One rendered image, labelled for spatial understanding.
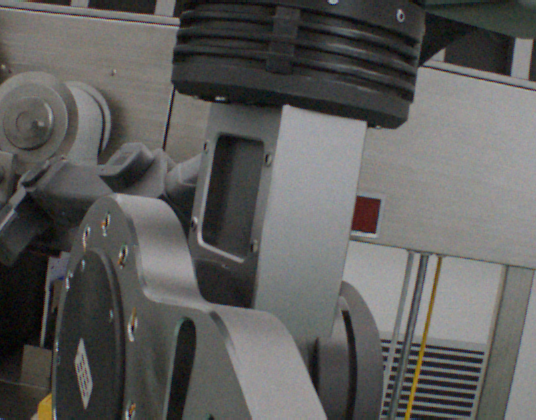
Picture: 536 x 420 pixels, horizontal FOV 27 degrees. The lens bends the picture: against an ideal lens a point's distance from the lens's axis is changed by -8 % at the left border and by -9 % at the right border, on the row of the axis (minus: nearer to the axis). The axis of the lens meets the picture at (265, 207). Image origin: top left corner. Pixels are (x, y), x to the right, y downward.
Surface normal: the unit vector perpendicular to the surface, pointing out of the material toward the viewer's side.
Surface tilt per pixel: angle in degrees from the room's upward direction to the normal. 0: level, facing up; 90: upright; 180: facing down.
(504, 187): 90
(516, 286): 90
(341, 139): 90
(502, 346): 90
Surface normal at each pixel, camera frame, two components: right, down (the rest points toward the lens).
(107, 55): -0.06, 0.05
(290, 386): 0.32, -0.81
